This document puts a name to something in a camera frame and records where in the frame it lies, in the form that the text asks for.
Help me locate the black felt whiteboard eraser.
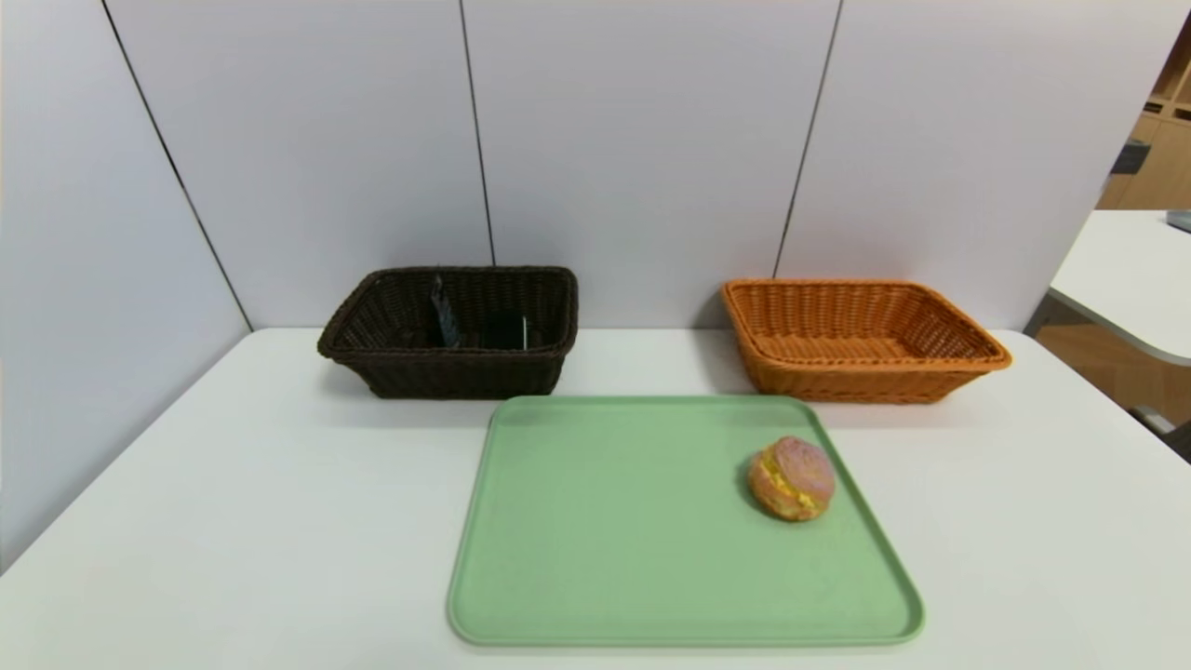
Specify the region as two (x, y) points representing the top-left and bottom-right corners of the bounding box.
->
(482, 311), (532, 353)

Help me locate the pink and yellow bread bun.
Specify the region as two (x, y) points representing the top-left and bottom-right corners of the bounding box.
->
(746, 435), (836, 522)

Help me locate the dark brown wicker basket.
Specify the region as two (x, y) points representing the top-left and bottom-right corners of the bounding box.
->
(317, 266), (580, 400)

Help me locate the orange wicker basket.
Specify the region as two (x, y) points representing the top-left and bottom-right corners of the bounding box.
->
(722, 278), (1013, 405)

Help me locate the light green plastic tray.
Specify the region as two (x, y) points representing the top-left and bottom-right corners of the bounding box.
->
(447, 395), (926, 648)

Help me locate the white side table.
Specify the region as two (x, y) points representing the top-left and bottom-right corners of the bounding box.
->
(1050, 209), (1191, 367)

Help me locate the wooden shelf cabinet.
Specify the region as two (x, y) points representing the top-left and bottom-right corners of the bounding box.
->
(1098, 19), (1191, 210)

